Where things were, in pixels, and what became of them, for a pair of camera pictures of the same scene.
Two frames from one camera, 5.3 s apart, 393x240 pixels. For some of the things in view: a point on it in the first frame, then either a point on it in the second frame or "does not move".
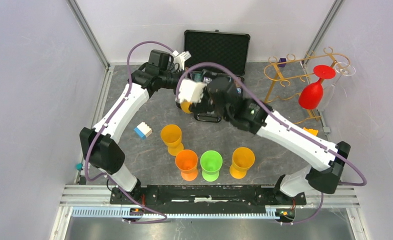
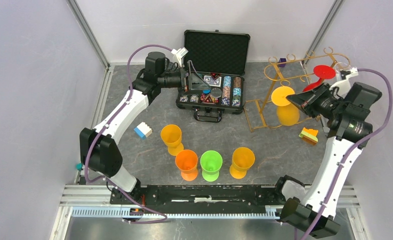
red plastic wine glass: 311,95 does not move
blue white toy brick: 143,130 does not move
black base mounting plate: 201,196 does not move
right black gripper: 204,104 -> 307,103
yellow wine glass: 171,134 does not move
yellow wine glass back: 185,106 -> 287,114
